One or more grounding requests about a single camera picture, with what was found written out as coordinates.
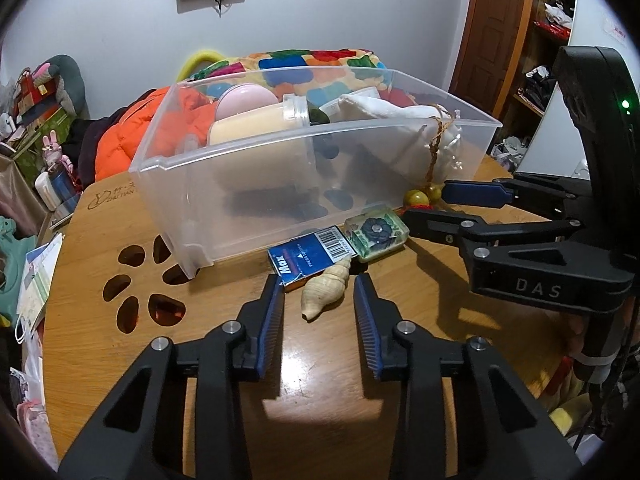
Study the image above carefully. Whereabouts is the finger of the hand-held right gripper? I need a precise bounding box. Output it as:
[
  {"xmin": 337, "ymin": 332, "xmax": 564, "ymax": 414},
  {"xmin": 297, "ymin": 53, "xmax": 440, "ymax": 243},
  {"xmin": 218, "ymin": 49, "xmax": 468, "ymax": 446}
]
[
  {"xmin": 402, "ymin": 208, "xmax": 586, "ymax": 261},
  {"xmin": 442, "ymin": 172, "xmax": 593, "ymax": 221}
]

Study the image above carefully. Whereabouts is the pink bunny figurine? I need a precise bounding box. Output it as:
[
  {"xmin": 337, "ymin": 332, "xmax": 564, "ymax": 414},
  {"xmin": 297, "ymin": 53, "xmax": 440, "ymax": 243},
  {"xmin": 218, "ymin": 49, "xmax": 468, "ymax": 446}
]
[{"xmin": 42, "ymin": 130, "xmax": 76, "ymax": 171}]

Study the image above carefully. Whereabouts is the beige spiral seashell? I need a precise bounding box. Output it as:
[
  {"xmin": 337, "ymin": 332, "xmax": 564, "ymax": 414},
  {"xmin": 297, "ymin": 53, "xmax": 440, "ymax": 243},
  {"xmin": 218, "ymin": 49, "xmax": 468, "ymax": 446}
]
[{"xmin": 301, "ymin": 256, "xmax": 353, "ymax": 321}]

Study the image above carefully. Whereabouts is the white drawstring pouch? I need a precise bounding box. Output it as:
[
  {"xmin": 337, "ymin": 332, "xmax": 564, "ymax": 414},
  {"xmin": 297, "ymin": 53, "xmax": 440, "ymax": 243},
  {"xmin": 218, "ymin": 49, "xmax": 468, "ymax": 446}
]
[{"xmin": 340, "ymin": 94, "xmax": 463, "ymax": 181}]

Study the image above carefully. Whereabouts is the dark green pump bottle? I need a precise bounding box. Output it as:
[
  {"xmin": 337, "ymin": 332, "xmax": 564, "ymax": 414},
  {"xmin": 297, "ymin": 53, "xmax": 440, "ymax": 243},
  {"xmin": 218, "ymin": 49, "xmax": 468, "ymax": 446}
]
[{"xmin": 306, "ymin": 87, "xmax": 383, "ymax": 128}]

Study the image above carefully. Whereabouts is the blue tumbler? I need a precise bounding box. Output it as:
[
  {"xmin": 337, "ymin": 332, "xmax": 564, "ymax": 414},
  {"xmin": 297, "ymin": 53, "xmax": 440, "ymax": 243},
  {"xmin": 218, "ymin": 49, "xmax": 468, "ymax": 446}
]
[{"xmin": 52, "ymin": 165, "xmax": 83, "ymax": 206}]

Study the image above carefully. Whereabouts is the yellow plush ring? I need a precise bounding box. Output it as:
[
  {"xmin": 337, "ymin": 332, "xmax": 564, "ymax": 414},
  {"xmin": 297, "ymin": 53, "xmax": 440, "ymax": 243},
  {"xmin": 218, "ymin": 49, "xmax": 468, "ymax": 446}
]
[{"xmin": 177, "ymin": 49, "xmax": 226, "ymax": 81}]

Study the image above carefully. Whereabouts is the cream jar with pink lid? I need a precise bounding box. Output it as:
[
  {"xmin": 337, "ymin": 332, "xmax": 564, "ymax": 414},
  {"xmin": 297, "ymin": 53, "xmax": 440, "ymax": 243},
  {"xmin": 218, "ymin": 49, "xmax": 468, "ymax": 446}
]
[{"xmin": 206, "ymin": 84, "xmax": 313, "ymax": 196}]

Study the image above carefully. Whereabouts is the stack of paper leaflets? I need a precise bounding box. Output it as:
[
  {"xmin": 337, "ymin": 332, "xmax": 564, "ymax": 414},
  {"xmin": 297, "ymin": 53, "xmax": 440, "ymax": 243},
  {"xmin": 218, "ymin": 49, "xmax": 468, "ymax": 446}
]
[{"xmin": 17, "ymin": 232, "xmax": 66, "ymax": 321}]

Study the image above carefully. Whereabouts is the small white bottle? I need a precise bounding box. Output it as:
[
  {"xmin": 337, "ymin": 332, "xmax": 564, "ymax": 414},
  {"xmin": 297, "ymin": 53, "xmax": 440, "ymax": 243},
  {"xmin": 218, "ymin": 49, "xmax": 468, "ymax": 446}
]
[{"xmin": 35, "ymin": 170, "xmax": 63, "ymax": 211}]

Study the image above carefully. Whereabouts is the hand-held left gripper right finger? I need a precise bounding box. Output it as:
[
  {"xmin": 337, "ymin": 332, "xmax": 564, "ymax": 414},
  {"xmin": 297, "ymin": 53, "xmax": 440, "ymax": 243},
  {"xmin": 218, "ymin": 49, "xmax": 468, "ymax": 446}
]
[{"xmin": 354, "ymin": 274, "xmax": 583, "ymax": 480}]

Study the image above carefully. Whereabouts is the dark purple cloth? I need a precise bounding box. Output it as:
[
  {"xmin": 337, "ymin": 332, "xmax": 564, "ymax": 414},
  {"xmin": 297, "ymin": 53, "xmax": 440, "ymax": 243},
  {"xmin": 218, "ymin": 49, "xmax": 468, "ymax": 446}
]
[{"xmin": 75, "ymin": 117, "xmax": 108, "ymax": 186}]

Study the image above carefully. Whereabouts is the brown wooden door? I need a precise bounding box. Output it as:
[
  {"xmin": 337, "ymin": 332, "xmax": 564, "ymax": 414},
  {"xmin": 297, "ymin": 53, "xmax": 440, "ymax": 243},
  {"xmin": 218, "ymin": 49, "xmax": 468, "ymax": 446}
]
[{"xmin": 450, "ymin": 0, "xmax": 538, "ymax": 111}]

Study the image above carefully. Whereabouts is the teal dinosaur plush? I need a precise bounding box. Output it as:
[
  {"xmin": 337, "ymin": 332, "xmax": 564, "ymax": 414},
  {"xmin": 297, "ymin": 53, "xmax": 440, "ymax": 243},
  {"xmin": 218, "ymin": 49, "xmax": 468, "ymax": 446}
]
[{"xmin": 0, "ymin": 216, "xmax": 31, "ymax": 326}]

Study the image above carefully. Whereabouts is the green gift box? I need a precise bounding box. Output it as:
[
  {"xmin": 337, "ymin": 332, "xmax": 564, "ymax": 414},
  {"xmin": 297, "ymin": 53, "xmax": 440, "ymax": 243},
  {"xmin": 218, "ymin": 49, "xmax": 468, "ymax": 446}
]
[{"xmin": 12, "ymin": 110, "xmax": 76, "ymax": 161}]

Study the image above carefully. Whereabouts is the white face mask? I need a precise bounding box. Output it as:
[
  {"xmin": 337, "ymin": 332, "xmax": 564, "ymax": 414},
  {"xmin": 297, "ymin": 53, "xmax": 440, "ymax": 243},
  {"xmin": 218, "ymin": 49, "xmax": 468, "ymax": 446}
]
[{"xmin": 12, "ymin": 317, "xmax": 41, "ymax": 347}]

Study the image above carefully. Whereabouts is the blue staple box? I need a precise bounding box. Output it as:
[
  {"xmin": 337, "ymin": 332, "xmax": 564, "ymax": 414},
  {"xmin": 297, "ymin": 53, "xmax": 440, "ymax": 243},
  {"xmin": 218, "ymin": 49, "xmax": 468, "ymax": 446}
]
[{"xmin": 267, "ymin": 227, "xmax": 357, "ymax": 292}]

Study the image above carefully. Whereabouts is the wooden shelf with clutter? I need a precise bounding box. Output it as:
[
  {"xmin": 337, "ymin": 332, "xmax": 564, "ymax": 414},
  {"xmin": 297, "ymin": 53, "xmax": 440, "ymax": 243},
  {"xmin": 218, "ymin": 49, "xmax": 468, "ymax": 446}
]
[{"xmin": 510, "ymin": 0, "xmax": 576, "ymax": 121}]

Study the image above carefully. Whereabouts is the grey plush cushion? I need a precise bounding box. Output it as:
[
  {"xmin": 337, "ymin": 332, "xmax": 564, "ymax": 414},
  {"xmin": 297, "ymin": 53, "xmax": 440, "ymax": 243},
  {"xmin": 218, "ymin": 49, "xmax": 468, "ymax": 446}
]
[{"xmin": 47, "ymin": 54, "xmax": 90, "ymax": 116}]

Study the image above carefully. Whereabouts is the clear plastic storage bin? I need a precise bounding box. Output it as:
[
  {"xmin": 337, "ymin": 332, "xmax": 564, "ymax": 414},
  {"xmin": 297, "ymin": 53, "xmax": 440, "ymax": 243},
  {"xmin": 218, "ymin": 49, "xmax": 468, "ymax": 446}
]
[{"xmin": 129, "ymin": 66, "xmax": 503, "ymax": 281}]

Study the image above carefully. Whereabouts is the wooden desk with paw cutouts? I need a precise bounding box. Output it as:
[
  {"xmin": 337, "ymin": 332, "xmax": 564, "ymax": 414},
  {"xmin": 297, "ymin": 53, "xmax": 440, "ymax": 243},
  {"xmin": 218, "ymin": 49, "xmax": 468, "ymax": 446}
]
[{"xmin": 42, "ymin": 152, "xmax": 586, "ymax": 480}]

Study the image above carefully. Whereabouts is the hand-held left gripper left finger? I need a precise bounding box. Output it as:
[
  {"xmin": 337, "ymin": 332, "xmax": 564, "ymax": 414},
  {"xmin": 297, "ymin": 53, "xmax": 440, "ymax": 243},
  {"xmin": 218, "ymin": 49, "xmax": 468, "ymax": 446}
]
[{"xmin": 59, "ymin": 274, "xmax": 287, "ymax": 480}]

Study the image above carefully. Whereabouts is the tablet device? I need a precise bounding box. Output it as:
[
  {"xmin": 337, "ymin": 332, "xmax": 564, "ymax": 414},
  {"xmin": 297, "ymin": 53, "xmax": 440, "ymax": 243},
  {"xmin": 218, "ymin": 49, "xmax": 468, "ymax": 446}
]
[{"xmin": 50, "ymin": 200, "xmax": 80, "ymax": 231}]

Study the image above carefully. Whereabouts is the colourful patchwork blanket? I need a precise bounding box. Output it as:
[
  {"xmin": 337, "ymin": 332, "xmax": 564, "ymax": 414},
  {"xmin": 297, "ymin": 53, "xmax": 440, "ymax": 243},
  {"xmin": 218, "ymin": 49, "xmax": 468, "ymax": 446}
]
[{"xmin": 187, "ymin": 47, "xmax": 416, "ymax": 106}]

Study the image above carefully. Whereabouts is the orange down jacket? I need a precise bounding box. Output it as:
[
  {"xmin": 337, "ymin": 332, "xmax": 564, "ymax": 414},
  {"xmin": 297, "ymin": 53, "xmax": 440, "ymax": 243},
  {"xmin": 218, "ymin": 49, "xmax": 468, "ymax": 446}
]
[{"xmin": 95, "ymin": 87, "xmax": 221, "ymax": 181}]

